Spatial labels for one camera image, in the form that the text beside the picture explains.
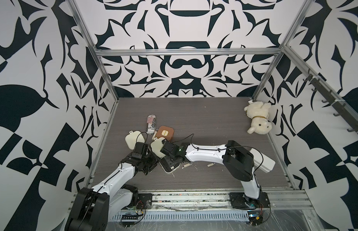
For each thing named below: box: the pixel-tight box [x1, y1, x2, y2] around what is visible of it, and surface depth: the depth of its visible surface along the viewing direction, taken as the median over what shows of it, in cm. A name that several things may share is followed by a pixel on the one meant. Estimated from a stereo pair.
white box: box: [249, 148, 276, 174], surface depth 85 cm
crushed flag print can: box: [146, 114, 156, 135], surface depth 102 cm
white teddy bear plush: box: [243, 101, 273, 135], surface depth 102 cm
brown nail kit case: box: [155, 125, 175, 142], surface depth 100 cm
